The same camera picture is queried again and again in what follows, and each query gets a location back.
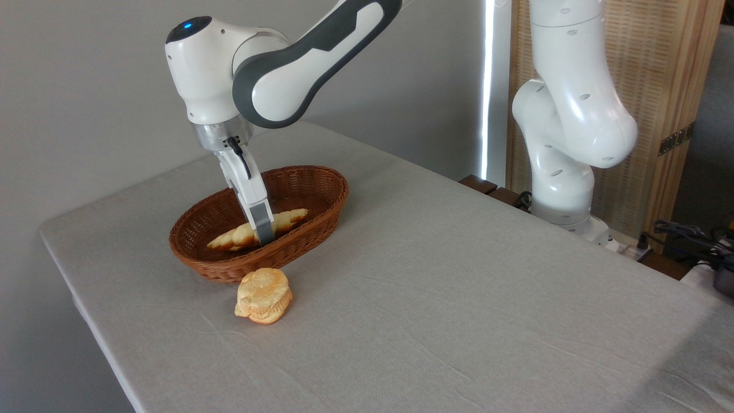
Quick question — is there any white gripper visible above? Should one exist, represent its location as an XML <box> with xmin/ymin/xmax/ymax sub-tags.
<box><xmin>217</xmin><ymin>143</ymin><xmax>278</xmax><ymax>248</ymax></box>

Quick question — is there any long plaited bread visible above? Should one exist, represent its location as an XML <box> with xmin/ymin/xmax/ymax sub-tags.
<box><xmin>206</xmin><ymin>208</ymin><xmax>309</xmax><ymax>252</ymax></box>

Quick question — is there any round bread roll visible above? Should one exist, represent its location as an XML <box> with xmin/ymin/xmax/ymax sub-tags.
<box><xmin>234</xmin><ymin>268</ymin><xmax>293</xmax><ymax>325</ymax></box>

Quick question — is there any brown wicker basket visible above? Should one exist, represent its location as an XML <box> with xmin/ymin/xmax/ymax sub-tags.
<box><xmin>169</xmin><ymin>165</ymin><xmax>349</xmax><ymax>283</ymax></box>

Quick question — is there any grey tablecloth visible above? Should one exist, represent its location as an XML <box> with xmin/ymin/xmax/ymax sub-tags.
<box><xmin>39</xmin><ymin>120</ymin><xmax>734</xmax><ymax>413</ymax></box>

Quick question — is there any dark wooden furniture edge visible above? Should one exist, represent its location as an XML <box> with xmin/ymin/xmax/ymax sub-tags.
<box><xmin>459</xmin><ymin>174</ymin><xmax>532</xmax><ymax>213</ymax></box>

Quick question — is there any white power strip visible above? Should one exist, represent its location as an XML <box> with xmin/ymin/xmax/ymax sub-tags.
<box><xmin>607</xmin><ymin>231</ymin><xmax>654</xmax><ymax>262</ymax></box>

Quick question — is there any brass screen hinge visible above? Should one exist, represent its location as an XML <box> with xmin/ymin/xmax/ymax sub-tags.
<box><xmin>658</xmin><ymin>122</ymin><xmax>696</xmax><ymax>157</ymax></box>

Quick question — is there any wooden slatted folding screen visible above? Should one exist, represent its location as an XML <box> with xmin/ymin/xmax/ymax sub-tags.
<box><xmin>507</xmin><ymin>0</ymin><xmax>726</xmax><ymax>253</ymax></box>

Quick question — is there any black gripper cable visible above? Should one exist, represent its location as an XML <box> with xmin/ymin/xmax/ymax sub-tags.
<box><xmin>226</xmin><ymin>136</ymin><xmax>253</xmax><ymax>180</ymax></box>

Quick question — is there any black cable bundle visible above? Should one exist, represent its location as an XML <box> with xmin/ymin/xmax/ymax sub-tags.
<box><xmin>653</xmin><ymin>219</ymin><xmax>734</xmax><ymax>271</ymax></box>

